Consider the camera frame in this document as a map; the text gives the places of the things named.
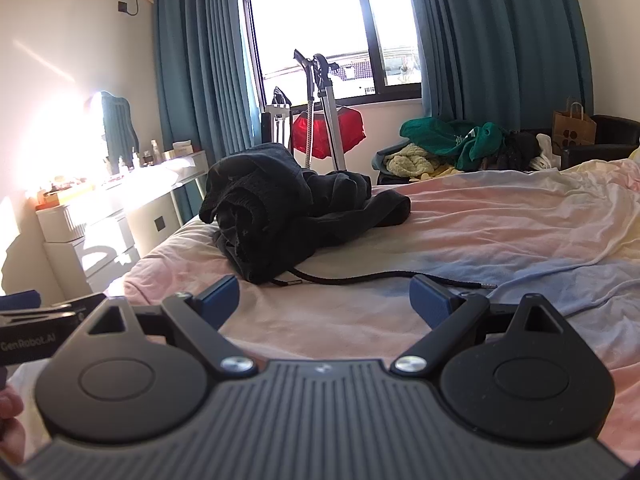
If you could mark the black pants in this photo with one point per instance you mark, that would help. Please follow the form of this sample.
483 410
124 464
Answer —
280 210

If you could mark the person's left hand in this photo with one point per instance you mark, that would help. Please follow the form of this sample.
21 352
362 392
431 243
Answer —
11 430

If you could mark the green garment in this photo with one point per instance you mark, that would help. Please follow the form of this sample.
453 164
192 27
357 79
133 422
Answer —
435 135

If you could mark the white dressing table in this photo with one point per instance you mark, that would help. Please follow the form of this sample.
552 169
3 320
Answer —
150 180

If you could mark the dark clothes pile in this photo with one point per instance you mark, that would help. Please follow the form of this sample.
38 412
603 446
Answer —
515 152

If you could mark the clear bottle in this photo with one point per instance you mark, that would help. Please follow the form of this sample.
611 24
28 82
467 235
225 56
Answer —
156 152

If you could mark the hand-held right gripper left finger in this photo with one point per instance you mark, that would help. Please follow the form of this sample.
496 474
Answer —
220 302

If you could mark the black framed window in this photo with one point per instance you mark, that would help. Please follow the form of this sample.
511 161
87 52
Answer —
310 10

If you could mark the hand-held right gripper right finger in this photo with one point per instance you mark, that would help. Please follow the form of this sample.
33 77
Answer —
429 302

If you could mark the blue framed mirror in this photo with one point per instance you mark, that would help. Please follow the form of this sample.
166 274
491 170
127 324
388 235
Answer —
117 125

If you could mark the red garment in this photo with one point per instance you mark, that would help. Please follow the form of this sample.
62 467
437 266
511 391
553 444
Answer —
351 130

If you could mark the dark wall socket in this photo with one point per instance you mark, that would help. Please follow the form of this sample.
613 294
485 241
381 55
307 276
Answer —
160 223

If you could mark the garment steamer stand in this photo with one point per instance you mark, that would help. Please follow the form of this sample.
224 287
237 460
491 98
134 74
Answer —
332 125

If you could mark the white drawer unit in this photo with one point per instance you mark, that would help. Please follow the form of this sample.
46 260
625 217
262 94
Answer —
95 255

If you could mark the brown paper bag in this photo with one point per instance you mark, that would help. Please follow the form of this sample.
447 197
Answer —
575 130

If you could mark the pastel bed sheet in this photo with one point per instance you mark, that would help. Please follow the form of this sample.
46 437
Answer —
475 230

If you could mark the teal curtain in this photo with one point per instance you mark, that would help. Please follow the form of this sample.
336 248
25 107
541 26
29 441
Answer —
200 60
500 35

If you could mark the black armchair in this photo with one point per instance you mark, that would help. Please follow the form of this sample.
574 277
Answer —
615 135

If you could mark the yellow knitted cloth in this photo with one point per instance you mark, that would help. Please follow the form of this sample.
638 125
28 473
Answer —
410 162

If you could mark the white ribbed storage box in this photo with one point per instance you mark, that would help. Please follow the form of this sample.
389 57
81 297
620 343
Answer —
65 220

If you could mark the white cloth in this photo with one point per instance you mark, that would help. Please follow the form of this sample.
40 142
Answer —
545 157

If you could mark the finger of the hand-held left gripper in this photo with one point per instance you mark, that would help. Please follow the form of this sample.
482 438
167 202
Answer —
55 312

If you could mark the white cosmetics box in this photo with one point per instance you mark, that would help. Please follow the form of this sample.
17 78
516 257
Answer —
179 151

